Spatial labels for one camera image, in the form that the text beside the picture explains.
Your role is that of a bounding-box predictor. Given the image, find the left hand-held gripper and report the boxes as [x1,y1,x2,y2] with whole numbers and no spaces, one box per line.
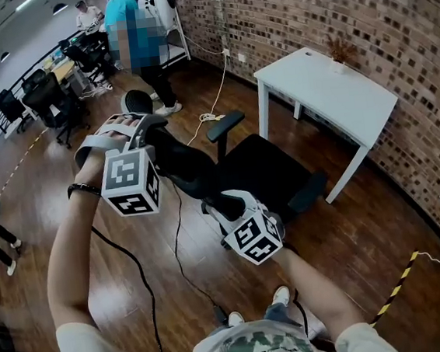
[69,108,179,223]

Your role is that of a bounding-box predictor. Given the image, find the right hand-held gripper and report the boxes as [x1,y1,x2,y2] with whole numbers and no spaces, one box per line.
[201,184,289,270]

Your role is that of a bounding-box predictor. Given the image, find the person's left forearm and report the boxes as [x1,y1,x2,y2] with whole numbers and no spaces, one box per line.
[31,143,124,334]

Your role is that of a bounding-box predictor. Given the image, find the person's right forearm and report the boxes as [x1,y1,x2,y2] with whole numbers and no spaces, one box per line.
[273,237,374,348]

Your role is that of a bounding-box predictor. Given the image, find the black mesh office chair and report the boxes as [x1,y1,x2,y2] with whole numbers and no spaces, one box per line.
[58,34,114,88]
[19,68,95,154]
[0,86,36,137]

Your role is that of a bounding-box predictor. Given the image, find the person's left hand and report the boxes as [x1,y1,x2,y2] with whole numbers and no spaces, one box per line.
[98,114,144,148]

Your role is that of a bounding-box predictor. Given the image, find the black wristband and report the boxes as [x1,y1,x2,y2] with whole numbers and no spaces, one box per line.
[66,179,103,202]

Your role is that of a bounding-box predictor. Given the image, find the person's white right shoe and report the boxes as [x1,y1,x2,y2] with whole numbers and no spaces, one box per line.
[269,284,293,308]

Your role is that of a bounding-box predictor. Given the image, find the person's white shoe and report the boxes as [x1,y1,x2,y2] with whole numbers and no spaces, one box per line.
[269,284,293,308]
[225,309,246,328]

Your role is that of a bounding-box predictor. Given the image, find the person's blue jeans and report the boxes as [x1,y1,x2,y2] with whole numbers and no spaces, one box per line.
[261,299,302,331]

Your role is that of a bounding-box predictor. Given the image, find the person's white left shoe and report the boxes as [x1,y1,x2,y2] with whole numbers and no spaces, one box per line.
[225,309,246,328]

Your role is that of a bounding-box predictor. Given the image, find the yellow black hazard tape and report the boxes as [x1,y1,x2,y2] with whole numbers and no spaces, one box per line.
[0,127,57,198]
[362,250,428,329]

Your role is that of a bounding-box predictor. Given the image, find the person's white printed shirt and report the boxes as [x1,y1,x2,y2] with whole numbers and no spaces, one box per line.
[54,288,404,352]

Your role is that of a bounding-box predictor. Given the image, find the wooden desk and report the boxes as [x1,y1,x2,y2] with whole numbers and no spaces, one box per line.
[41,55,79,85]

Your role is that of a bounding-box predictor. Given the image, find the black metal railing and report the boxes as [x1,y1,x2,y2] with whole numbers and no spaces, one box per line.
[0,29,95,135]

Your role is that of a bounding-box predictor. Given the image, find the white metal rack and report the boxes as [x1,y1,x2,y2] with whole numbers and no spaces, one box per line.
[138,0,194,71]

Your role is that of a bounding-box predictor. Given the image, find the white table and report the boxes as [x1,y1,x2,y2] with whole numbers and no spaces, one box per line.
[250,37,410,211]

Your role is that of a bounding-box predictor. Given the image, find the small potted dried plant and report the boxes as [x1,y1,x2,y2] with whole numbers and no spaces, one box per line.
[324,33,361,77]

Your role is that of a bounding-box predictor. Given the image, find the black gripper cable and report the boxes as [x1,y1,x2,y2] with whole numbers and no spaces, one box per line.
[290,287,310,340]
[164,171,231,332]
[90,218,172,352]

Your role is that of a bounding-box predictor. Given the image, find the long white floor cable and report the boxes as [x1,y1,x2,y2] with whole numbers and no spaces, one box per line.
[176,48,240,148]

